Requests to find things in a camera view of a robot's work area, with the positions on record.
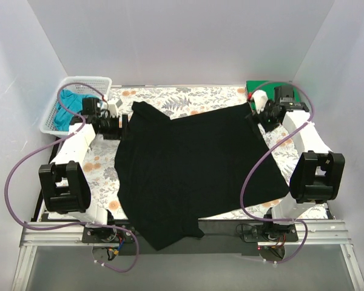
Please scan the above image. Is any black t shirt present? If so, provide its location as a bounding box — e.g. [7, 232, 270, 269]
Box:
[115, 102, 289, 250]

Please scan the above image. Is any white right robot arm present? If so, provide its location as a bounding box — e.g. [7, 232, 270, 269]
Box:
[247, 82, 345, 241]

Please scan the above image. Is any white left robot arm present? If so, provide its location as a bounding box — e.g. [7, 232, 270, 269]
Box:
[38, 97, 128, 243]

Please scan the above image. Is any folded green t shirt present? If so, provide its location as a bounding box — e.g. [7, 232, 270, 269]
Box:
[246, 81, 309, 113]

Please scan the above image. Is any white plastic basket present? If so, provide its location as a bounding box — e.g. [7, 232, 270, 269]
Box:
[39, 76, 112, 137]

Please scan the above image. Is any teal t shirt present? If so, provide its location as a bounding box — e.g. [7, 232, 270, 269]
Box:
[53, 89, 95, 132]

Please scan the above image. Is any floral table mat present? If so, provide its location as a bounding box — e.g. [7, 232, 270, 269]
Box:
[47, 85, 328, 221]

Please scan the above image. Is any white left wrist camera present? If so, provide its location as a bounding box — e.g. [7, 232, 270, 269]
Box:
[103, 98, 123, 117]

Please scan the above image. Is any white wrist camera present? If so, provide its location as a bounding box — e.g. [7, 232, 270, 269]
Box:
[103, 98, 123, 117]
[248, 90, 268, 114]

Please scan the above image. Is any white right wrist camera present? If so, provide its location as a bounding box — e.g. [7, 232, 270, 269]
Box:
[248, 90, 268, 114]

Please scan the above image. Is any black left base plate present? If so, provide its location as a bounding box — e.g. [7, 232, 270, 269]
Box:
[81, 220, 136, 243]

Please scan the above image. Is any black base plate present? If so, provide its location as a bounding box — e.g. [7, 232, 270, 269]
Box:
[235, 222, 298, 243]
[81, 220, 136, 243]

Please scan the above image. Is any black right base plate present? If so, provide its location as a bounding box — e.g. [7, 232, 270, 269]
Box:
[235, 222, 298, 243]

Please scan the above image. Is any aluminium frame rail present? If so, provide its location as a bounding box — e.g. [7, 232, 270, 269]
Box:
[12, 219, 364, 290]

